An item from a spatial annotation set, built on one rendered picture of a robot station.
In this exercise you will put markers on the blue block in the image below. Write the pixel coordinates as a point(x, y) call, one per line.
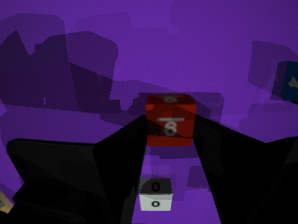
point(290, 85)

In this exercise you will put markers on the red block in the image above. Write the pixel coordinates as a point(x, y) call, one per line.
point(169, 120)

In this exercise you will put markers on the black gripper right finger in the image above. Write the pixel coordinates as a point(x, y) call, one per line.
point(242, 172)

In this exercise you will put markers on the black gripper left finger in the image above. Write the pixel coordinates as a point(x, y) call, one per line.
point(110, 169)

